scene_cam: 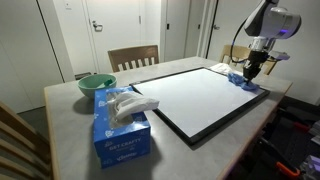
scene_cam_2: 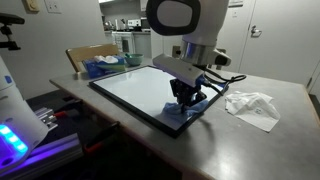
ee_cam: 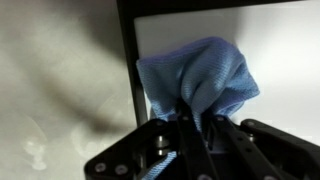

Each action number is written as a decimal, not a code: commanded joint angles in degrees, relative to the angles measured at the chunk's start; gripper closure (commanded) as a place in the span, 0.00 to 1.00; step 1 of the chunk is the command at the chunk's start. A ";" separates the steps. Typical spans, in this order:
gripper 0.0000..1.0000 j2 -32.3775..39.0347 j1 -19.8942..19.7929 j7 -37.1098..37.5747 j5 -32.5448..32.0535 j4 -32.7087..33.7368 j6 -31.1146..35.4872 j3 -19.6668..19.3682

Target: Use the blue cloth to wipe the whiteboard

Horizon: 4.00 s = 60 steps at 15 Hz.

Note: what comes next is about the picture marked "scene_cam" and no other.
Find blue microfibre cloth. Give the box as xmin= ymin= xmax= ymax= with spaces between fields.
xmin=227 ymin=72 xmax=261 ymax=92

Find black framed whiteboard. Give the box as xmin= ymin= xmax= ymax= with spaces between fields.
xmin=129 ymin=66 xmax=271 ymax=147

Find white tissue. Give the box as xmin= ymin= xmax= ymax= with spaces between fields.
xmin=107 ymin=90 xmax=160 ymax=122

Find black clamp orange handle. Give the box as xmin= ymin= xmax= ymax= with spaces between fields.
xmin=258 ymin=136 xmax=302 ymax=179
xmin=278 ymin=108 xmax=314 ymax=134

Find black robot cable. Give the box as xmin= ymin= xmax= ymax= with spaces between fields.
xmin=229 ymin=19 xmax=250 ymax=64

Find crumpled white paper towel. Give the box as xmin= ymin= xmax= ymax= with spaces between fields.
xmin=209 ymin=62 xmax=246 ymax=77

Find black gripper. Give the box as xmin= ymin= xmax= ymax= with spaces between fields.
xmin=242 ymin=49 xmax=270 ymax=84

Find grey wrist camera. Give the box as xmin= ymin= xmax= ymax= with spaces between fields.
xmin=266 ymin=49 xmax=291 ymax=62

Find blue tissue box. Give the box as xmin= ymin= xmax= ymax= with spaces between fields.
xmin=92 ymin=85 xmax=152 ymax=170

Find green bowl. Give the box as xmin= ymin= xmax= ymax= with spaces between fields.
xmin=77 ymin=73 xmax=118 ymax=100

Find dark brown wooden chair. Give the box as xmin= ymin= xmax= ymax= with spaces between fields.
xmin=107 ymin=44 xmax=160 ymax=74

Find aluminium mounting rail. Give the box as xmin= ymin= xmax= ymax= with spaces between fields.
xmin=299 ymin=154 xmax=320 ymax=180

